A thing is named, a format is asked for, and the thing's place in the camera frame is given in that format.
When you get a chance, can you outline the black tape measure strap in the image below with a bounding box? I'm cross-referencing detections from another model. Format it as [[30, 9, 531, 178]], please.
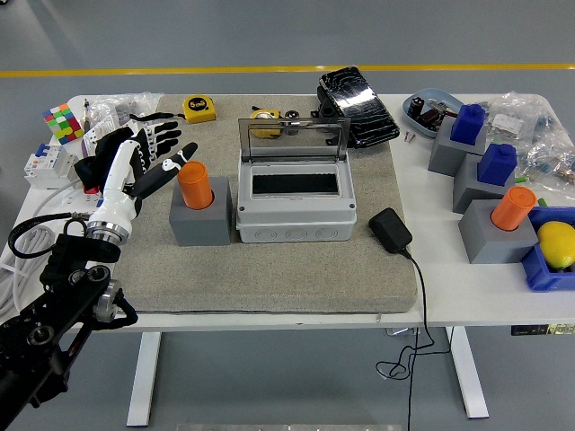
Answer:
[[128, 111, 186, 123]]

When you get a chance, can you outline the black adapter cord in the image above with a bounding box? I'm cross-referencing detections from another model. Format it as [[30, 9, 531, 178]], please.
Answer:
[[375, 249, 450, 431]]

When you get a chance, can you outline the yellow square tape measure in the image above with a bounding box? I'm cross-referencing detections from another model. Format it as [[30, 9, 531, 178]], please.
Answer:
[[181, 95, 217, 125]]

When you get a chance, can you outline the black table control panel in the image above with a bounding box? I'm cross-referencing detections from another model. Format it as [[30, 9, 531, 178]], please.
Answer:
[[509, 323, 575, 337]]

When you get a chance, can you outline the glossy black flat case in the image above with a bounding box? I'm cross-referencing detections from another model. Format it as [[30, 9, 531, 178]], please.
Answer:
[[319, 66, 401, 149]]

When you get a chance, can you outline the white-edged colourful puzzle cube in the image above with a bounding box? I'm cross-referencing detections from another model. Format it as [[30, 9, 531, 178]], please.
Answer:
[[42, 102, 86, 145]]

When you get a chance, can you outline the orange cylinder battery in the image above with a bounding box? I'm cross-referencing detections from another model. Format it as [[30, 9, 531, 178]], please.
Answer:
[[490, 186, 538, 233], [176, 161, 216, 210]]

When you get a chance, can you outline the white power cable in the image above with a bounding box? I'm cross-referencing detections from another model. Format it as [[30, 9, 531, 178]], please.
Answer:
[[0, 183, 75, 318]]

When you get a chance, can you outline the black cloth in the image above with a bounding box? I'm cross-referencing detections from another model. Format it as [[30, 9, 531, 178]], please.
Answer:
[[74, 128, 136, 194]]

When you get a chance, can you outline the white and black robot left hand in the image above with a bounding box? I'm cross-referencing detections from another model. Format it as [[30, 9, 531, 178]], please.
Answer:
[[87, 119, 199, 234]]

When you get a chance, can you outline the yellow round tape measure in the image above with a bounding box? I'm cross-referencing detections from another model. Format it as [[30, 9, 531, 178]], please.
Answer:
[[249, 107, 284, 138]]

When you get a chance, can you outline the white table leg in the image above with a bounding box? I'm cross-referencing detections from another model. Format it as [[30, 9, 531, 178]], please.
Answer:
[[126, 331, 162, 427], [450, 326, 490, 419]]

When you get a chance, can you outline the clear bag of parts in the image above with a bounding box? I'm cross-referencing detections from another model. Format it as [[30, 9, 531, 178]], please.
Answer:
[[516, 134, 575, 194], [483, 91, 562, 149]]

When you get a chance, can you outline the grey-brown felt mat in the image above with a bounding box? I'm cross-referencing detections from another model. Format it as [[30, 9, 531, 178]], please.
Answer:
[[109, 93, 419, 314]]

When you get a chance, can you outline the grey block with round hole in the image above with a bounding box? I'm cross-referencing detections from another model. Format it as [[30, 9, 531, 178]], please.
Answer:
[[169, 176, 234, 247]]

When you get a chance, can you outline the black power adapter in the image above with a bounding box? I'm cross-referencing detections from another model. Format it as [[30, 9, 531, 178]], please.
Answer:
[[368, 207, 413, 255]]

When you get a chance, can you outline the blue-grey oval dish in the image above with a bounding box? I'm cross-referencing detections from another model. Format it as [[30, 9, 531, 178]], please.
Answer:
[[402, 87, 464, 139]]

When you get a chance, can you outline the yellow lemon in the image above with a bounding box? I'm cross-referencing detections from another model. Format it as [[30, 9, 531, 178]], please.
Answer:
[[536, 220, 575, 271]]

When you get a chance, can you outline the white circuit breaker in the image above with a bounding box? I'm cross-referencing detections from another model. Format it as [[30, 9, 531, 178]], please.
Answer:
[[22, 142, 80, 189]]

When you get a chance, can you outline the blue bottle-shaped block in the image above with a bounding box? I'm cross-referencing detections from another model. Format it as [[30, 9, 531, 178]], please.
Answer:
[[476, 143, 518, 187], [450, 103, 487, 145]]

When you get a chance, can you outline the blue plastic bin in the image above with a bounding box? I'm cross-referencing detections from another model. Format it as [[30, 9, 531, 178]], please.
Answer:
[[520, 206, 575, 293]]

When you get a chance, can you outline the grey block holder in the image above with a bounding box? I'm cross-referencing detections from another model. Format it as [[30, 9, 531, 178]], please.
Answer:
[[457, 198, 540, 265], [427, 117, 489, 177], [452, 153, 517, 215]]

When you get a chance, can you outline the smoky transparent box lid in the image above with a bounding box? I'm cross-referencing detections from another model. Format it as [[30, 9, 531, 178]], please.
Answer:
[[237, 117, 351, 163]]

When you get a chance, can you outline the clear crumpled plastic bag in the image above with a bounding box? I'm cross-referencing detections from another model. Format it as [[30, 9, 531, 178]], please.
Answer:
[[89, 92, 165, 136]]

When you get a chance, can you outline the grey plastic junction box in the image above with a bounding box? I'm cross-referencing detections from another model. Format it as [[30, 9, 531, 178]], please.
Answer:
[[235, 157, 358, 244]]

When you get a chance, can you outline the white printed packet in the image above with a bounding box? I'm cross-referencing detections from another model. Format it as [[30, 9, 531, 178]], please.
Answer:
[[82, 114, 152, 156]]

